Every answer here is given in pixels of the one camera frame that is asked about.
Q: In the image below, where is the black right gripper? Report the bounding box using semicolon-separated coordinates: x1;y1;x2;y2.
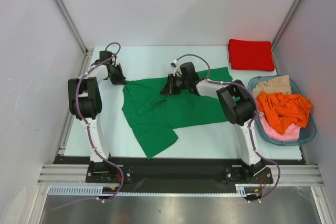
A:
161;73;190;95

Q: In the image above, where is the green t-shirt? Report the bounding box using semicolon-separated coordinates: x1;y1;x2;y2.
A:
122;78;227;159

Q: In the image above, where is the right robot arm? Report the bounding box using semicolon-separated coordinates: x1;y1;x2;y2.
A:
160;60;266;183

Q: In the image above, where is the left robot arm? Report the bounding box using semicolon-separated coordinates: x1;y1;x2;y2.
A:
68;49;127;183

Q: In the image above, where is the folded red t-shirt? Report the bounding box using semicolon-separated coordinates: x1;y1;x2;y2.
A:
228;39;275;71

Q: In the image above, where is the beige t-shirt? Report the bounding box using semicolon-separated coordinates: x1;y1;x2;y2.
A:
252;75;292;97

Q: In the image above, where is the orange t-shirt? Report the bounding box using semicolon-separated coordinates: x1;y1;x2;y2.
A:
256;91;313;134

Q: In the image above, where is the pink t-shirt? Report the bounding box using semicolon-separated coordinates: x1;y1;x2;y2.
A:
259;113;302;141

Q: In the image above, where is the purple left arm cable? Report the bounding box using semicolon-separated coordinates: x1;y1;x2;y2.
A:
51;42;124;210

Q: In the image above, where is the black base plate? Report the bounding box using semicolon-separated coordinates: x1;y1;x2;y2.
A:
52;156;275;195

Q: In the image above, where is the aluminium frame post left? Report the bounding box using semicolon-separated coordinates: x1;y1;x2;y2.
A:
53;0;88;54

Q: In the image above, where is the aluminium frame post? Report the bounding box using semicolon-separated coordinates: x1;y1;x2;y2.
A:
271;0;303;50
53;0;88;54

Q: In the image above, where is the white slotted cable duct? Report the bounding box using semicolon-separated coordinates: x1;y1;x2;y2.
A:
48;184;266;198

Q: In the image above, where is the aluminium front rail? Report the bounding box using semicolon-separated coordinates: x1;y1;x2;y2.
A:
37;164;324;187

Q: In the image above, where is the aluminium frame post right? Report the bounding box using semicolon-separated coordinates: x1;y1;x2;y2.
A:
271;0;303;50

